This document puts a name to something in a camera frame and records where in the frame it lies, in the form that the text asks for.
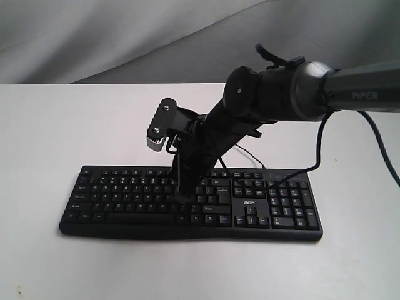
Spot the black USB cable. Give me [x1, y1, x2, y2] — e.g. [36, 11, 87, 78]
[218, 143, 266, 169]

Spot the black acer keyboard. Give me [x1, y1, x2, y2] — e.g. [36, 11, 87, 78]
[59, 166, 323, 241]

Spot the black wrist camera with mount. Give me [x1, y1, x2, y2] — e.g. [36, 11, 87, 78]
[146, 98, 199, 152]

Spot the grey backdrop cloth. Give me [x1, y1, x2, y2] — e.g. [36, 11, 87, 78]
[1, 1, 399, 84]

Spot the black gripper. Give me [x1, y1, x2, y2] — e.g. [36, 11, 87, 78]
[169, 118, 250, 204]

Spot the dark piper robot arm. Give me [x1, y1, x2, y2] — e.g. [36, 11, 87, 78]
[169, 45, 399, 204]

